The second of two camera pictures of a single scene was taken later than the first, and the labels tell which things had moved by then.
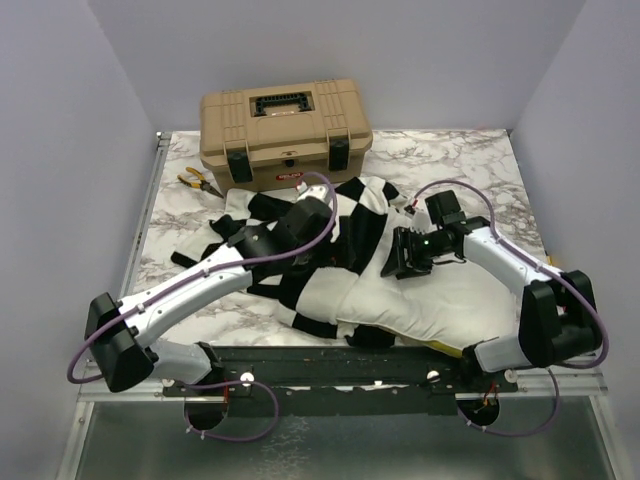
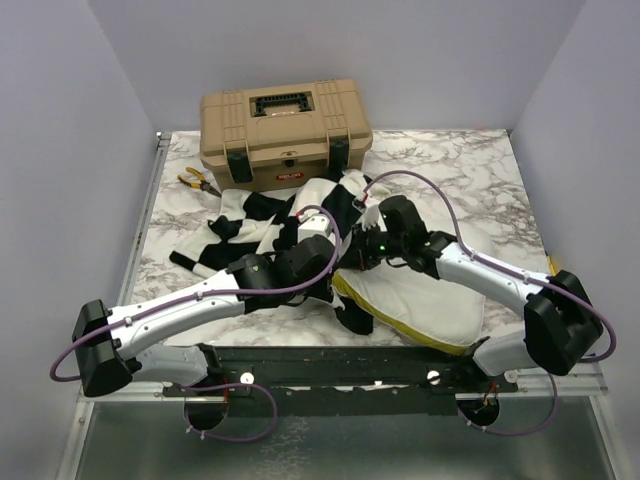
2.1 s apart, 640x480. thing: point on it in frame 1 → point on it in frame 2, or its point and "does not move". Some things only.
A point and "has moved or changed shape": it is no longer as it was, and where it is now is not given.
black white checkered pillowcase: x=308 y=297 has moved or changed shape
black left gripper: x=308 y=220 → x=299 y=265
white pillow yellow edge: x=452 y=307 has moved or changed shape
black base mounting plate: x=348 y=381 does not move
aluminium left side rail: x=158 y=160 does not move
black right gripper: x=396 y=263 → x=357 y=254
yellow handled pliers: x=203 y=184 does not move
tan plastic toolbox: x=267 y=137 does not move
